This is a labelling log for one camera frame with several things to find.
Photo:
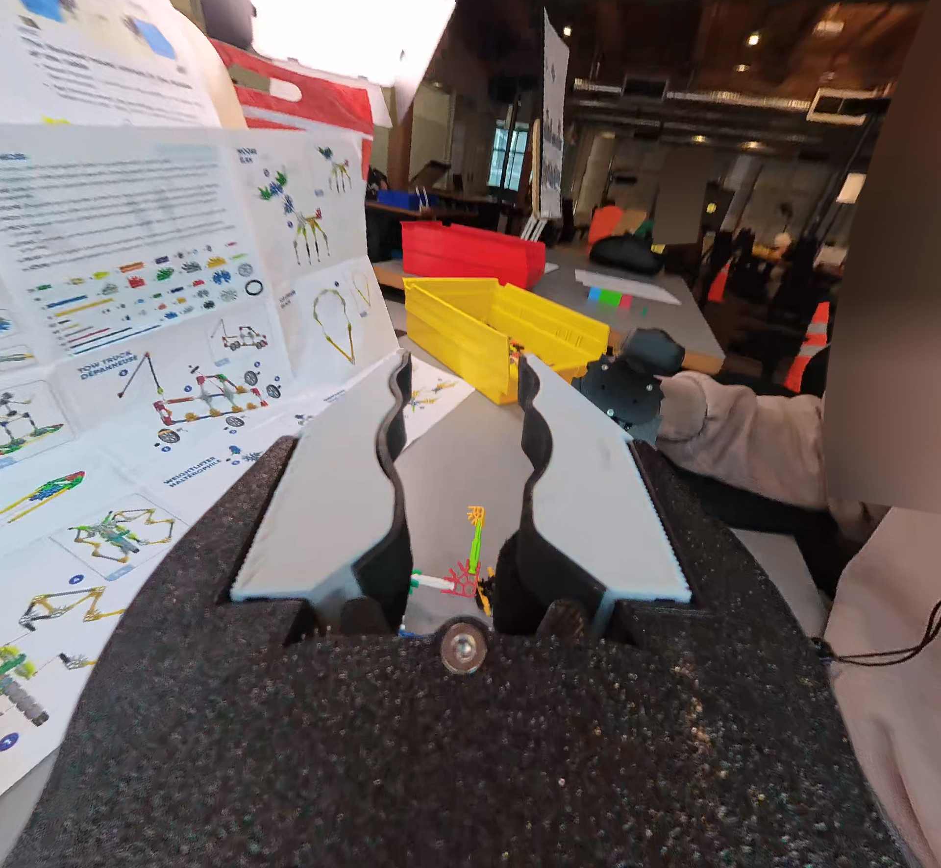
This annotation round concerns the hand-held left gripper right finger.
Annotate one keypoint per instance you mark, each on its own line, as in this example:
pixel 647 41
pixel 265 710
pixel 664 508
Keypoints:
pixel 603 516

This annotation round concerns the white standing board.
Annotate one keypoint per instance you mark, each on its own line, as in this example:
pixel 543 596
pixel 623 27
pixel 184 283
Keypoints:
pixel 555 119

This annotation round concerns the red plastic bin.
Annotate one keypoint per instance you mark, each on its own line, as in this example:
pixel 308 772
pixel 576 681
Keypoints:
pixel 471 254

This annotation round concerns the orange traffic cone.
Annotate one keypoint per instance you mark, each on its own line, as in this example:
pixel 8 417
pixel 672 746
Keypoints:
pixel 809 354

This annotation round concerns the red white cardboard box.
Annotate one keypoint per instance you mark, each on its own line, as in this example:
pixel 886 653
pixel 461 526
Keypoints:
pixel 294 97

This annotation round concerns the orange chair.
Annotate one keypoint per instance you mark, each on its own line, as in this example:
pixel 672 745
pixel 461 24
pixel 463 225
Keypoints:
pixel 606 219

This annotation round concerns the black bag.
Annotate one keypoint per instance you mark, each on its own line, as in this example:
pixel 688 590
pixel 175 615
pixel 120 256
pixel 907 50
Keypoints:
pixel 630 258

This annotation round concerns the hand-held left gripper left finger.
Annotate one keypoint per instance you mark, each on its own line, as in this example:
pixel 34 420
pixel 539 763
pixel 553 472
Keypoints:
pixel 316 516

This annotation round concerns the person's right forearm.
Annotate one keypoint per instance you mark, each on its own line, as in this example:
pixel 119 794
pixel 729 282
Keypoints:
pixel 735 442

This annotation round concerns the colourful rod connector toy model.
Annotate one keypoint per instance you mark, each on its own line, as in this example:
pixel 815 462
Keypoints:
pixel 468 582

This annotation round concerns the person's beige printed hoodie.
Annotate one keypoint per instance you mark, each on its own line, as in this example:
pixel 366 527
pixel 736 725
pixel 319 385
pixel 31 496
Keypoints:
pixel 897 663

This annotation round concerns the white building instruction sheet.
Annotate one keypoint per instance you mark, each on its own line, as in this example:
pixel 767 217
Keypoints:
pixel 118 222

